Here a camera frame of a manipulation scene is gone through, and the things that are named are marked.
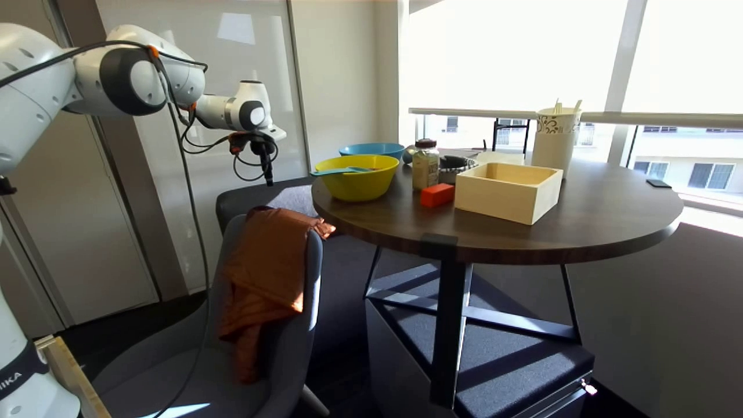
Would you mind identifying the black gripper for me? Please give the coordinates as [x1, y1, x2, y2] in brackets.
[243, 127, 284, 189]

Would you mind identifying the orange jersey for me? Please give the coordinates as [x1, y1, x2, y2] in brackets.
[216, 205, 339, 387]

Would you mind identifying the green spoon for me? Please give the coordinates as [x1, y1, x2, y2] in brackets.
[312, 164, 372, 180]

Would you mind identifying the yellow bowl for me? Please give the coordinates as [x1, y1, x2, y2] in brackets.
[314, 153, 402, 205]

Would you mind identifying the blue bowl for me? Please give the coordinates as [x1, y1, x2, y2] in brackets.
[337, 141, 409, 163]

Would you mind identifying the jar with dark lid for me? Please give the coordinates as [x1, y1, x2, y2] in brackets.
[411, 136, 442, 192]

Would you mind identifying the orange block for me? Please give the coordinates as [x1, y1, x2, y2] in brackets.
[418, 180, 458, 208]

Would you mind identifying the light wooden box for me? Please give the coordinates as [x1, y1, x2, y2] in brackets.
[453, 161, 566, 227]

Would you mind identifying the white roller blind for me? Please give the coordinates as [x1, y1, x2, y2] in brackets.
[404, 0, 743, 130]

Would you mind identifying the round dark wooden table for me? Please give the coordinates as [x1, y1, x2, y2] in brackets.
[312, 158, 688, 413]

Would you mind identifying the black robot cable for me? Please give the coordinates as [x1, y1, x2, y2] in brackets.
[147, 42, 270, 418]

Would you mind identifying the black metal frame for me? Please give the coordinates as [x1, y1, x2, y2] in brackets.
[490, 115, 533, 153]

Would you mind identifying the light wooden post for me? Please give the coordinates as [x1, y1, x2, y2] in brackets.
[32, 334, 111, 418]

